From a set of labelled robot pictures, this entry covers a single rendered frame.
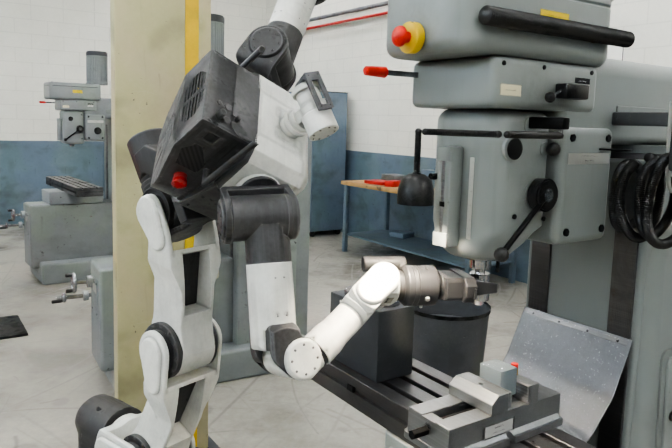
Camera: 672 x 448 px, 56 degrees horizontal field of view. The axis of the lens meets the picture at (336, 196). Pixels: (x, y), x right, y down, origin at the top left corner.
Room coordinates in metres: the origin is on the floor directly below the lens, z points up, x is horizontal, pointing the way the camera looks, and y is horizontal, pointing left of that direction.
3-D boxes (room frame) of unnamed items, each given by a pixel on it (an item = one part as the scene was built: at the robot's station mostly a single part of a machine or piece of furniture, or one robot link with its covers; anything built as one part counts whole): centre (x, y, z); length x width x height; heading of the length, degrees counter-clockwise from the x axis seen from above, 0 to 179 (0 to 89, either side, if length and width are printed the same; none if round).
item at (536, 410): (1.31, -0.34, 0.99); 0.35 x 0.15 x 0.11; 124
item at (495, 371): (1.32, -0.37, 1.05); 0.06 x 0.05 x 0.06; 34
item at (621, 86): (1.66, -0.74, 1.66); 0.80 x 0.23 x 0.20; 124
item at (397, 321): (1.66, -0.10, 1.04); 0.22 x 0.12 x 0.20; 34
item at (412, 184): (1.23, -0.16, 1.47); 0.07 x 0.07 x 0.06
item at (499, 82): (1.40, -0.36, 1.68); 0.34 x 0.24 x 0.10; 124
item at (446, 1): (1.39, -0.34, 1.81); 0.47 x 0.26 x 0.16; 124
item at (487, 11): (1.28, -0.44, 1.79); 0.45 x 0.04 x 0.04; 124
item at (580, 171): (1.49, -0.49, 1.47); 0.24 x 0.19 x 0.26; 34
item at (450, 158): (1.32, -0.24, 1.45); 0.04 x 0.04 x 0.21; 34
